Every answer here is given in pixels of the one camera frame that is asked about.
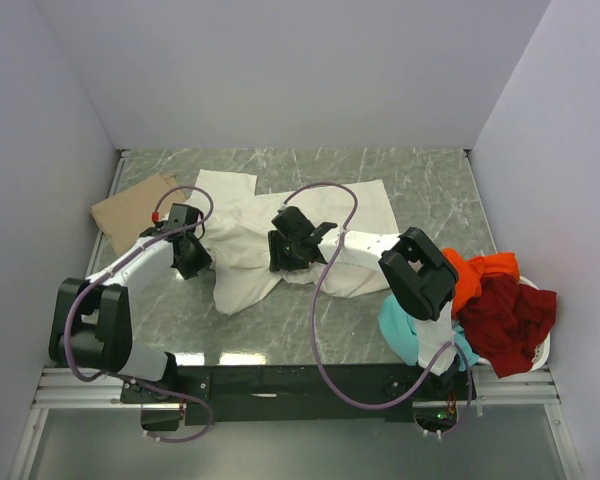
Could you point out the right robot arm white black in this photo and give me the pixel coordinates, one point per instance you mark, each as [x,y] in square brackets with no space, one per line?
[418,274]

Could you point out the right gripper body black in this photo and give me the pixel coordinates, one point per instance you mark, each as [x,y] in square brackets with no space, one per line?
[284,253]

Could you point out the aluminium frame rail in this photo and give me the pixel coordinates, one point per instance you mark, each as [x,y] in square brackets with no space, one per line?
[516,428]

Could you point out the dark red t shirt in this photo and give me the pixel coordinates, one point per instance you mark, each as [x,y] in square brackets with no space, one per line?
[507,321]

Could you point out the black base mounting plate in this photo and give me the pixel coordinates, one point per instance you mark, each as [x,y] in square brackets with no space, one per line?
[252,393]

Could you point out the orange t shirt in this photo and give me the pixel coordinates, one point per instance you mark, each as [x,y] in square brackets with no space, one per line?
[471,273]

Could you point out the folded tan t shirt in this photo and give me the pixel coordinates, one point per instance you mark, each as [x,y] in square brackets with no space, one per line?
[125,215]

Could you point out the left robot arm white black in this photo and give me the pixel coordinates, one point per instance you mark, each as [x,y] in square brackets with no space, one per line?
[92,325]

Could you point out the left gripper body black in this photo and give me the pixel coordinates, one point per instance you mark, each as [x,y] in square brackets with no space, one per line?
[198,258]

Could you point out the teal t shirt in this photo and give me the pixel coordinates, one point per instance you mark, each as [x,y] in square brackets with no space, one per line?
[399,331]

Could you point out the cream white t shirt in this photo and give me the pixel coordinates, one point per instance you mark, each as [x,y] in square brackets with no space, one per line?
[258,240]

